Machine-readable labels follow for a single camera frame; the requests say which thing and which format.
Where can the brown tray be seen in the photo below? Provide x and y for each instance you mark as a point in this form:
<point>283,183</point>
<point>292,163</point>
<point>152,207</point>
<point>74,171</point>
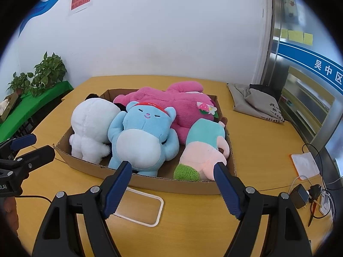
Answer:
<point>10,107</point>

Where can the red wall sign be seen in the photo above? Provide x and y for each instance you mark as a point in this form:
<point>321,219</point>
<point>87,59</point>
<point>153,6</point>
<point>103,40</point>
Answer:
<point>81,1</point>

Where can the yellow sticky note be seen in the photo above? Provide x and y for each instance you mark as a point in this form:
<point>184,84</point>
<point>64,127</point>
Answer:
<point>284,33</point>
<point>308,38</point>
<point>296,36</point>

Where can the sheep picture on door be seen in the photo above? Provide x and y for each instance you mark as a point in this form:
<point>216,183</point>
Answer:
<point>290,4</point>

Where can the grey cloth bag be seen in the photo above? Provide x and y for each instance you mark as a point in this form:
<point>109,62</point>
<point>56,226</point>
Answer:
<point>246,99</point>

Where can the black crate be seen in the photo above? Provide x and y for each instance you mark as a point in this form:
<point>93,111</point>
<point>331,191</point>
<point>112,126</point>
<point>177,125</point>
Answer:
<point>25,125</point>

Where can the black plug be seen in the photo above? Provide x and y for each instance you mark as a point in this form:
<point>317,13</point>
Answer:
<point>315,191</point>

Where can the blue door banner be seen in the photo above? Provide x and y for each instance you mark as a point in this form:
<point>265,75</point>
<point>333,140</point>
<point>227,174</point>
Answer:
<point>302,57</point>

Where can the white plush toy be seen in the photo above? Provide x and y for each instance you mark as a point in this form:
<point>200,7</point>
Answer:
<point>91,123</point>

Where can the peach and teal plush toy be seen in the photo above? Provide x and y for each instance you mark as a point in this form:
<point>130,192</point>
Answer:
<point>203,136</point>

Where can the clear plastic lid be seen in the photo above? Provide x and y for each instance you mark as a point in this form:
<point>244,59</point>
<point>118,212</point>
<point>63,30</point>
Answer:
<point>139,208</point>

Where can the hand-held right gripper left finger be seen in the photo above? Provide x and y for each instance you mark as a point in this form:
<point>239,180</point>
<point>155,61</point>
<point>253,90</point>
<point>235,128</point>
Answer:
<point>118,190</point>

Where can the small potted green plant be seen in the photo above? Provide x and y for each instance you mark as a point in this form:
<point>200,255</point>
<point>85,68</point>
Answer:
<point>18,83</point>

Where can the white notebook with orange edge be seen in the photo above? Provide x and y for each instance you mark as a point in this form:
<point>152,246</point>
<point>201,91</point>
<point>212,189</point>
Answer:
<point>305,164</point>

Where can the large potted green plant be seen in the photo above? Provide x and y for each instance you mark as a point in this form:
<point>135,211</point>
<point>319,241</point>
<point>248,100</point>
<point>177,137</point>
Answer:
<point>48,72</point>

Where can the blue wall decal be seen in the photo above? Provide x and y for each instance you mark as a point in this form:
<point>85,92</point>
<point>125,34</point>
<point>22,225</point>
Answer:
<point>45,4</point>

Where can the green table cloth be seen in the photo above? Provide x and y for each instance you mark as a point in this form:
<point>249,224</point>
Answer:
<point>40,99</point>

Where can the red and black pen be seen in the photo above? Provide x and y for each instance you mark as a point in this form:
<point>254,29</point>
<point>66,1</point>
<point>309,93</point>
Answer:
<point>310,219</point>

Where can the white power strip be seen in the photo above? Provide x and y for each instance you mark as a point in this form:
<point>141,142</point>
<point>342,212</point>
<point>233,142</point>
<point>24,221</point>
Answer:
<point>325,204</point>

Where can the person's left hand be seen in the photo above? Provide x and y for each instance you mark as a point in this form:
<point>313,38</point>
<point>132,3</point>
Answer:
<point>11,215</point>

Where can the glass door with metal frame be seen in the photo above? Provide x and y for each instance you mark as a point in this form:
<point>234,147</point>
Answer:
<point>273,59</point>

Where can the pink plush bear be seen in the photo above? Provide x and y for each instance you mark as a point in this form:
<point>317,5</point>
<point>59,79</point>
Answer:
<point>160,99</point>

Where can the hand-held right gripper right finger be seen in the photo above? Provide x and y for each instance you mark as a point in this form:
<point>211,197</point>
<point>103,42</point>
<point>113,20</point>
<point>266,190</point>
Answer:
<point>227,190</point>

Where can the black power adapter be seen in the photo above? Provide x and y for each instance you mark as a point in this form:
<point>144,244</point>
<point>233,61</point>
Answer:
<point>298,196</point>

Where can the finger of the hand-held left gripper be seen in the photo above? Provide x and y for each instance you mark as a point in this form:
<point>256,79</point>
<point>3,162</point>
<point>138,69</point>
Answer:
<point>40,154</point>
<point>25,140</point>

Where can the cardboard box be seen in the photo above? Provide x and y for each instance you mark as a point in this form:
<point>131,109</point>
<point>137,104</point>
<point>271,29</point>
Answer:
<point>174,186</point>

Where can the light blue plush bear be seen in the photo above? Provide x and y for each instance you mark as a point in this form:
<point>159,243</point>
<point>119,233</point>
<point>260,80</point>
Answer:
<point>139,144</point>

